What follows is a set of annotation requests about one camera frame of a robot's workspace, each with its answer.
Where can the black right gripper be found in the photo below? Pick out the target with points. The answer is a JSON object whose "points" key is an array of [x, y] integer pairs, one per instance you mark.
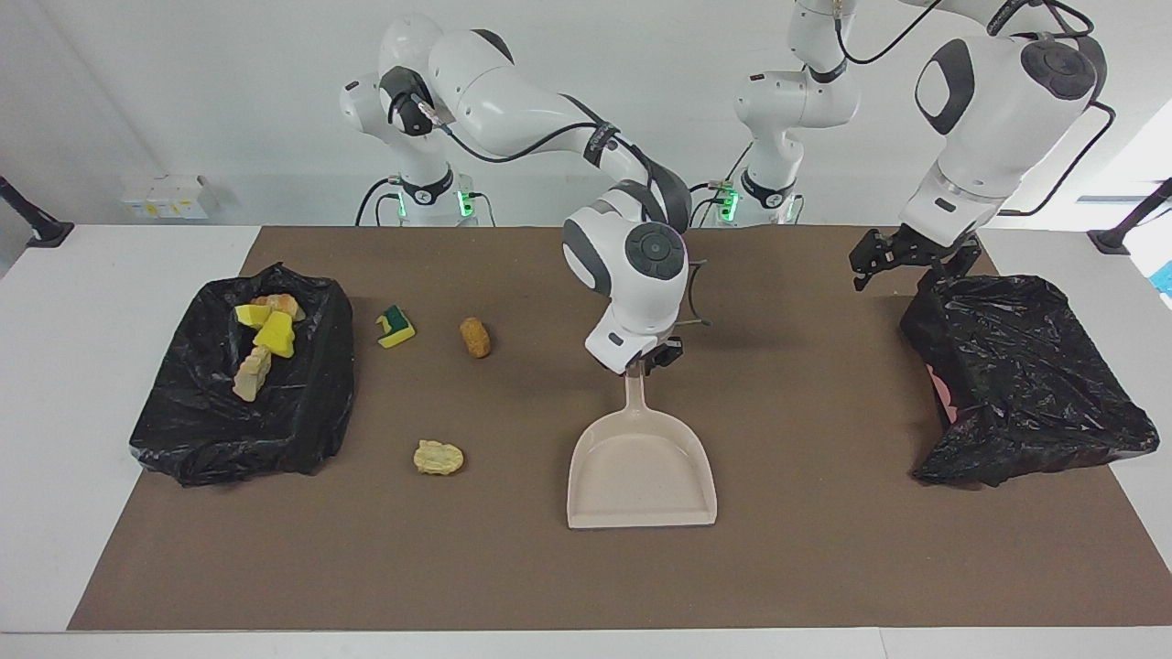
{"points": [[667, 352]]}

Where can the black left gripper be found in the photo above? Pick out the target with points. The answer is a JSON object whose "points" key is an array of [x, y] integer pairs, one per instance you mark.
{"points": [[934, 254]]}

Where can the beige plastic dustpan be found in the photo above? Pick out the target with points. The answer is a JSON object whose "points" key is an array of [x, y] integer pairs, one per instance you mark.
{"points": [[641, 476]]}

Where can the brown bread roll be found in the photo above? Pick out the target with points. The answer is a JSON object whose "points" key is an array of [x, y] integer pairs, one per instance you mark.
{"points": [[475, 339]]}

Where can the green yellow sponge piece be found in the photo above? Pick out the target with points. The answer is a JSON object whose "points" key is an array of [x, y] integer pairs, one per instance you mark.
{"points": [[275, 339], [396, 329]]}

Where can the toy croissant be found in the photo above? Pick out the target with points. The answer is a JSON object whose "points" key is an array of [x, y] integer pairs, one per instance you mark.
{"points": [[284, 304]]}

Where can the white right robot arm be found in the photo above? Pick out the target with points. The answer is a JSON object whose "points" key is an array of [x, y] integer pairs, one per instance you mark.
{"points": [[641, 293]]}

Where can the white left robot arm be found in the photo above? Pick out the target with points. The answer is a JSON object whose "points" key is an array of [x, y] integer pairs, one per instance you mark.
{"points": [[989, 137]]}

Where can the pink item in bin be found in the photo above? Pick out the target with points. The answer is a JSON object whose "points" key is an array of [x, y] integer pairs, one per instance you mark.
{"points": [[943, 398]]}

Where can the black bagged bin pink inside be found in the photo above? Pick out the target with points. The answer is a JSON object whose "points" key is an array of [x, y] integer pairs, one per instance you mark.
{"points": [[1025, 384]]}

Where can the black bagged trash bin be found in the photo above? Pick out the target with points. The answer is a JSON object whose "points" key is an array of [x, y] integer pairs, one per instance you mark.
{"points": [[211, 430]]}

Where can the white base box green light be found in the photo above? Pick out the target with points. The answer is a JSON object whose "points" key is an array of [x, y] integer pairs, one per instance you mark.
{"points": [[728, 203], [467, 201]]}

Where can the brown table mat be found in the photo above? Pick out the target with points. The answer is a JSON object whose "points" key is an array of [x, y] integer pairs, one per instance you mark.
{"points": [[586, 586]]}

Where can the blue object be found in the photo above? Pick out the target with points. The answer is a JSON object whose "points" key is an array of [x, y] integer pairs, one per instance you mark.
{"points": [[1166, 279]]}

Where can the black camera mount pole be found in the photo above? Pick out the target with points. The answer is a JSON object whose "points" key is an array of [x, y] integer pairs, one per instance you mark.
{"points": [[1112, 241], [46, 233]]}

